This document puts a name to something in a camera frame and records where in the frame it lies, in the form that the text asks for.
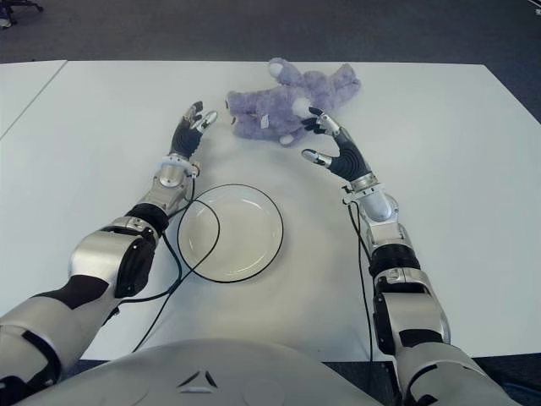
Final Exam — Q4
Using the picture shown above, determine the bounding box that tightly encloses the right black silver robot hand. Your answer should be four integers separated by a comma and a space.
300, 106, 372, 181

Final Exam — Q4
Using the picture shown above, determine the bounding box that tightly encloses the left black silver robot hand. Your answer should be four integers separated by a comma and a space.
169, 101, 219, 158

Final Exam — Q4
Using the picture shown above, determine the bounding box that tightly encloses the purple plush doll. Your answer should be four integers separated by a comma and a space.
223, 57, 363, 147

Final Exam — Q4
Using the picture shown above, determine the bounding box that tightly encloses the white plate with black rim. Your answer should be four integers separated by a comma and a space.
177, 183, 284, 283

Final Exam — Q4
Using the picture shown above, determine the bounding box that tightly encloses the black office chair base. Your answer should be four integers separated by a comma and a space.
0, 0, 45, 25

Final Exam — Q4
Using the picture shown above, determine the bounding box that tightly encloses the grey robot torso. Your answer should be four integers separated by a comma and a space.
25, 337, 381, 406

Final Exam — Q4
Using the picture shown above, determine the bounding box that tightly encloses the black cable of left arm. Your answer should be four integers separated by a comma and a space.
113, 171, 222, 354

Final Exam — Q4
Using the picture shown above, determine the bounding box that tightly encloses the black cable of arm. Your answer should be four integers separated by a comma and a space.
113, 171, 222, 354
347, 200, 375, 363

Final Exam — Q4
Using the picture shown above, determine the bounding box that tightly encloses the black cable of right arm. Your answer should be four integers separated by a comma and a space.
347, 200, 375, 363

